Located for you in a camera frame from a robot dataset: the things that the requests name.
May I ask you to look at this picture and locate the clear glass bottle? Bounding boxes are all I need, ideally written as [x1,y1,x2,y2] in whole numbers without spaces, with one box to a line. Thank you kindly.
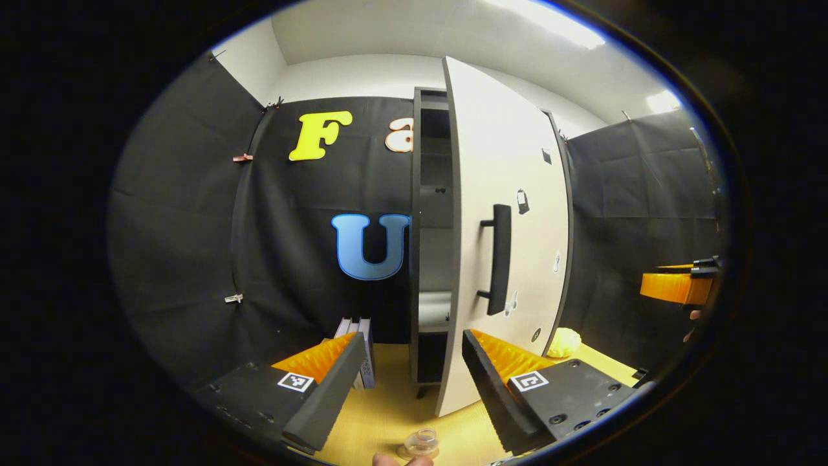
[404,428,441,459]

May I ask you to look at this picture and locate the small ceiling light panel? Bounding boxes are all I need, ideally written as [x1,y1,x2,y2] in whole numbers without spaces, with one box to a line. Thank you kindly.
[647,89,683,115]

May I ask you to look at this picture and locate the white cabinet shelf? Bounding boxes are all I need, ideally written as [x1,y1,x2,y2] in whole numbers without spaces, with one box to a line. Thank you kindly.
[419,291,452,327]

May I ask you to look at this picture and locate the beige cabinet door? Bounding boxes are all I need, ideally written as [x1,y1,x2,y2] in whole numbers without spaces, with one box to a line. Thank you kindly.
[435,56,570,418]

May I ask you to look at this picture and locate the yellow lumpy object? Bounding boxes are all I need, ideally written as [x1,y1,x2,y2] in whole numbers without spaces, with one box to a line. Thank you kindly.
[547,327,582,359]

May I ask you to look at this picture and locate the long ceiling light panel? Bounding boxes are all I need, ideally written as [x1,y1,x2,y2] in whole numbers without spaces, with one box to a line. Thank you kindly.
[485,0,605,49]

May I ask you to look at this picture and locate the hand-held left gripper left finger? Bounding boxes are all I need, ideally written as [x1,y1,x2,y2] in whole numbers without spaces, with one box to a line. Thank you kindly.
[197,331,367,454]

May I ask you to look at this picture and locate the black door handle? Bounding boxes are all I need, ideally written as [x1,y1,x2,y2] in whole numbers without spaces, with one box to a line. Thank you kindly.
[477,204,512,316]

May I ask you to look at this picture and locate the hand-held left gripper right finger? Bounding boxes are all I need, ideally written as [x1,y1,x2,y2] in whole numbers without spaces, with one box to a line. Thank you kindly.
[461,329,641,457]

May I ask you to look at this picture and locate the black backdrop cloth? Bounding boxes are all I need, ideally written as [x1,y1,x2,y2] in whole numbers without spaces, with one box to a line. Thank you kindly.
[107,52,728,415]

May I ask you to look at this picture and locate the blue grey book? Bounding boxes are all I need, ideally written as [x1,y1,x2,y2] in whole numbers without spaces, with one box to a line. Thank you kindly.
[358,317,376,390]

